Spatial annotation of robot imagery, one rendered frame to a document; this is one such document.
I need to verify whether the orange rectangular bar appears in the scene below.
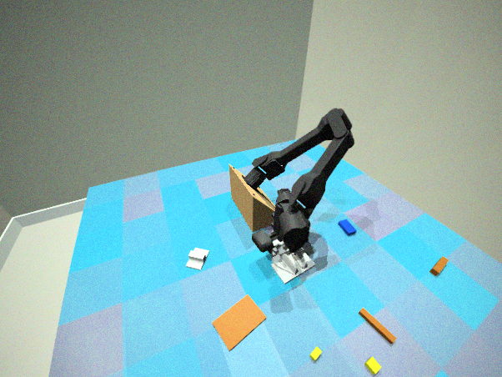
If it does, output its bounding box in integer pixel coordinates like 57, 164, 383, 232
358, 307, 396, 344

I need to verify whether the small blue rectangular block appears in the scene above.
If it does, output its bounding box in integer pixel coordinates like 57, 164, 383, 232
338, 219, 357, 236

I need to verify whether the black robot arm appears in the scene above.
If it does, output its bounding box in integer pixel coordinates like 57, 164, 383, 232
242, 108, 354, 253

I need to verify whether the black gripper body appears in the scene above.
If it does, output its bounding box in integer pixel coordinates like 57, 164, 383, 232
252, 213, 281, 253

